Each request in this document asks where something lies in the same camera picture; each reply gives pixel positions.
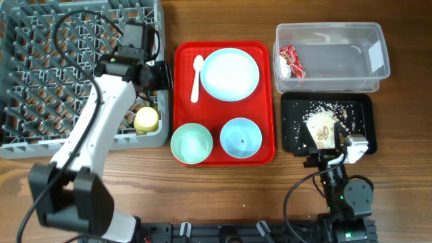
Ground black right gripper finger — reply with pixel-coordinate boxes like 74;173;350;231
299;123;318;152
333;122;348;151

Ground yellow plastic cup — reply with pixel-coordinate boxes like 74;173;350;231
134;107;159;134

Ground cream plastic spoon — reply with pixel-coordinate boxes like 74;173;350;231
190;55;204;103

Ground light blue small bowl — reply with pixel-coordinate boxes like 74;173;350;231
219;117;263;159

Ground large light blue plate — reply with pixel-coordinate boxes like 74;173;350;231
200;48;260;102

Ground white tissue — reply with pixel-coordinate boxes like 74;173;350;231
279;55;292;78

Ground mint green bowl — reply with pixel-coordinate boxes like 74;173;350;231
170;123;213;165

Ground red strawberry cake wrapper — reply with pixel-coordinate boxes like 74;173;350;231
279;45;308;78

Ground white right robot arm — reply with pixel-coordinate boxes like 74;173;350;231
283;122;378;242

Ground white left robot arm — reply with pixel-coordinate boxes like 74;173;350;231
28;55;173;242

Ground black food waste tray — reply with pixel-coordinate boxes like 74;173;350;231
281;92;377;157

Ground clear plastic waste bin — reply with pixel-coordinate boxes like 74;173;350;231
273;22;391;93

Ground grey dishwasher rack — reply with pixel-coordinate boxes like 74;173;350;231
1;1;165;159

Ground rice and food scraps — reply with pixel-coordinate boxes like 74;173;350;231
282;100;365;150

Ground red plastic tray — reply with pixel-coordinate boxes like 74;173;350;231
173;40;276;167

